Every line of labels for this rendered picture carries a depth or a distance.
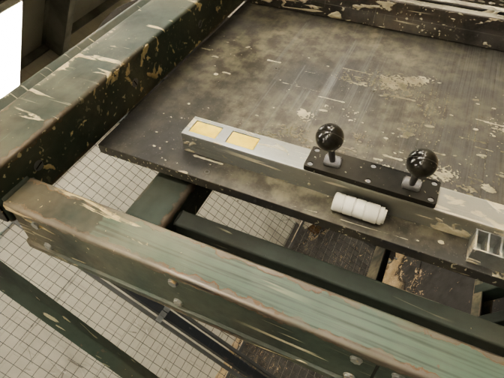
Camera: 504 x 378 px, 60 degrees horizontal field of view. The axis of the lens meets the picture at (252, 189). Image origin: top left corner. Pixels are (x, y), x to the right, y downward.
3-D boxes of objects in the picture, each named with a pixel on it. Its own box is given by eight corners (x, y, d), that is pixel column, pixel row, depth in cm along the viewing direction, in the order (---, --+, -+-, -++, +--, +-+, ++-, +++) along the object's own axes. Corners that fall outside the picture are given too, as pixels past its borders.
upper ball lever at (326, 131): (340, 178, 68) (338, 149, 55) (317, 171, 69) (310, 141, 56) (348, 156, 69) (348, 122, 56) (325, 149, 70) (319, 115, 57)
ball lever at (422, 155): (419, 202, 65) (436, 177, 52) (393, 194, 66) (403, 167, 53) (427, 178, 65) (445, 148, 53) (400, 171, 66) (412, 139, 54)
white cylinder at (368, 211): (329, 213, 67) (381, 230, 65) (331, 201, 65) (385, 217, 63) (335, 200, 69) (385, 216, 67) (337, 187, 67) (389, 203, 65)
